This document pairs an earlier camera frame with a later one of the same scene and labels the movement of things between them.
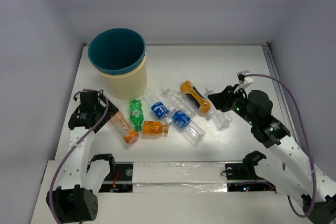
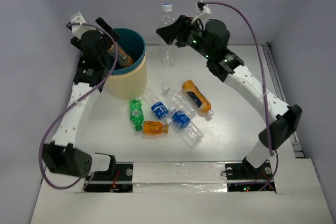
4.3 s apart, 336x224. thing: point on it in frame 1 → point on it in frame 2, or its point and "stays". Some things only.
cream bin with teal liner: (118, 54) stays
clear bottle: (223, 118) → (167, 54)
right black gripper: (221, 100) → (178, 30)
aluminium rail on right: (289, 122) stays
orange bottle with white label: (130, 136) → (124, 59)
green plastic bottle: (136, 114) stays
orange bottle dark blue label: (196, 97) stays
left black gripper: (109, 107) → (105, 41)
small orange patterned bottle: (151, 127) stays
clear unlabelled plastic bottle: (180, 102) stays
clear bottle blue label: (195, 134) stays
